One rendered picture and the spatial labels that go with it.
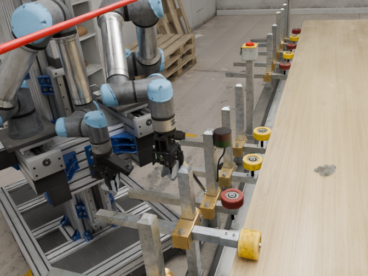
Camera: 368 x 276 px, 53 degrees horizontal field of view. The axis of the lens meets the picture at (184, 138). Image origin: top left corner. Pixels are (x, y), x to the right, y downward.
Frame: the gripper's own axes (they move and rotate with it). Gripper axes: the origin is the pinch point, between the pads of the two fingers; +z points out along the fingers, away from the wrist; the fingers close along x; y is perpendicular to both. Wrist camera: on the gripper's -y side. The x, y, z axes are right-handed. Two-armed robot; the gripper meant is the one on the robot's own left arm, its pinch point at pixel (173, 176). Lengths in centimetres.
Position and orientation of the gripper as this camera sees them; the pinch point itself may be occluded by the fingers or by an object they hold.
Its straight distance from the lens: 128.6
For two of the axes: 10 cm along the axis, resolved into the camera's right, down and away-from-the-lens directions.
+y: -3.5, 4.8, -8.0
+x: 9.3, 1.0, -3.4
